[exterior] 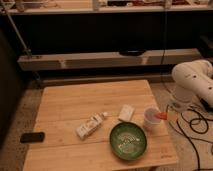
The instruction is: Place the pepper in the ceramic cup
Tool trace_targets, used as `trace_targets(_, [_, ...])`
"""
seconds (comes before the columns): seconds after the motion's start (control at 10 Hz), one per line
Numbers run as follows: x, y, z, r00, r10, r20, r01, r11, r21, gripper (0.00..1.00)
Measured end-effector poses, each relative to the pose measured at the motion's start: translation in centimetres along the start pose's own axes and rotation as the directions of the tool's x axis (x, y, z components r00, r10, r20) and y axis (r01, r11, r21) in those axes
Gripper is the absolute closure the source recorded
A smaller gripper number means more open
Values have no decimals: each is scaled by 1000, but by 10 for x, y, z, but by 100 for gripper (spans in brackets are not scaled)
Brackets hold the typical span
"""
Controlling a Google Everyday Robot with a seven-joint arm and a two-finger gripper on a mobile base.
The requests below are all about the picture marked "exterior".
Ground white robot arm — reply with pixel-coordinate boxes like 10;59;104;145
170;60;213;112

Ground white ceramic cup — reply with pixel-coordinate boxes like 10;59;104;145
143;107;161;129

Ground red orange pepper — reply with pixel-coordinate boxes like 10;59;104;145
154;112;167;120

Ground small white box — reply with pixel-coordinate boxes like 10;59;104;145
118;105;134;122

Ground black dish under shelf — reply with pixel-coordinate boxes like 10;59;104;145
119;50;146;56

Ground white squeeze bottle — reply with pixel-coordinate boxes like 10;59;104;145
76;112;108;140

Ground green glass bowl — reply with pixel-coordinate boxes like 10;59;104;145
109;122;147;161

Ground white wooden shelf unit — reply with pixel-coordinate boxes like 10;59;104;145
0;8;213;79

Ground grey metal pole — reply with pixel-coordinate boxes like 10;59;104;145
0;0;32;58

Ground black phone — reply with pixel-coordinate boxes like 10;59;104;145
20;132;45;143

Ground black floor cables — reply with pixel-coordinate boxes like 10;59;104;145
165;102;213;171

